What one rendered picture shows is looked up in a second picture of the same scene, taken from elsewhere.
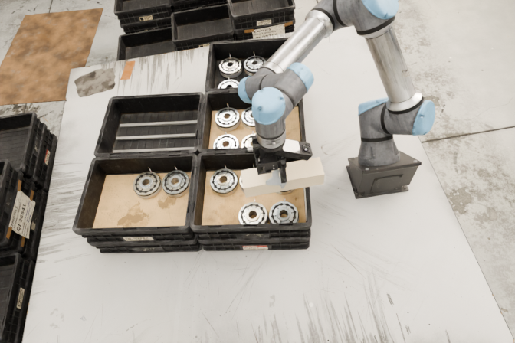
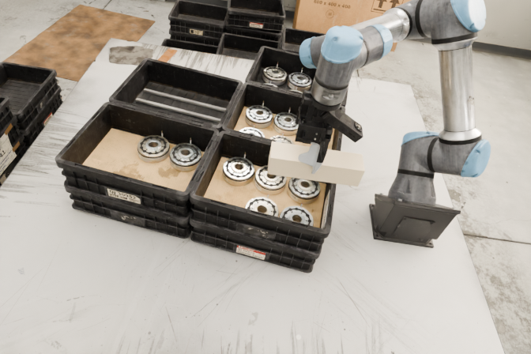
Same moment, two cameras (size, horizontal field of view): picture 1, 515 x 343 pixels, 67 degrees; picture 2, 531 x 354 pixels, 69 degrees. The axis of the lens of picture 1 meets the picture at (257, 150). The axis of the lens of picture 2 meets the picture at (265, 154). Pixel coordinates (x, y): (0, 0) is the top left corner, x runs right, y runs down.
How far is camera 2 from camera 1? 36 cm
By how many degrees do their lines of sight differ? 12
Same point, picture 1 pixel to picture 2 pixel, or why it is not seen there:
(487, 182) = (499, 291)
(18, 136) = (27, 89)
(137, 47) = not seen: hidden behind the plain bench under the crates
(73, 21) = (122, 23)
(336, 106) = (370, 148)
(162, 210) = (161, 178)
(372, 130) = (415, 162)
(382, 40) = (459, 54)
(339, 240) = (346, 276)
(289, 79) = (369, 32)
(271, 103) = (349, 38)
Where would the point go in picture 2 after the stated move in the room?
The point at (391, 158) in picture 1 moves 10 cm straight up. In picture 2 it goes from (428, 197) to (442, 176)
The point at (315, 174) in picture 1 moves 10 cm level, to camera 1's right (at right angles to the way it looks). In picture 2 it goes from (354, 167) to (393, 174)
